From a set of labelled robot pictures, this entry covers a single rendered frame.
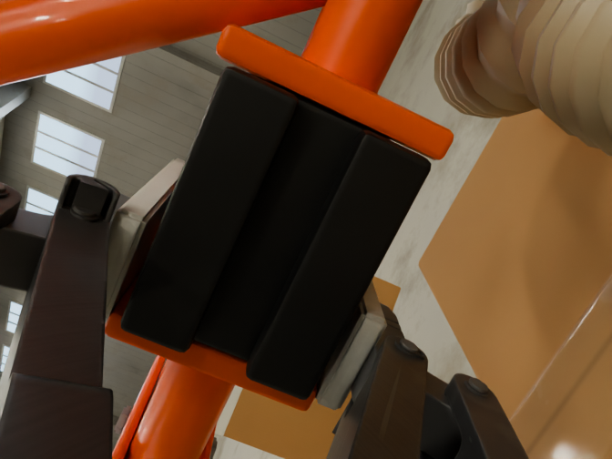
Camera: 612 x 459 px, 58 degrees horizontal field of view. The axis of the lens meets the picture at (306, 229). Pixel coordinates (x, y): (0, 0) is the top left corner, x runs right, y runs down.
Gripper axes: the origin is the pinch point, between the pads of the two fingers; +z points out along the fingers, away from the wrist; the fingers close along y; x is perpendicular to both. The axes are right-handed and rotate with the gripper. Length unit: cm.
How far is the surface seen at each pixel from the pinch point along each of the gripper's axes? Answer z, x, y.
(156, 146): 929, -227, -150
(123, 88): 904, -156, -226
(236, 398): 121, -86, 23
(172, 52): 852, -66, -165
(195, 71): 849, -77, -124
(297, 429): 120, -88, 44
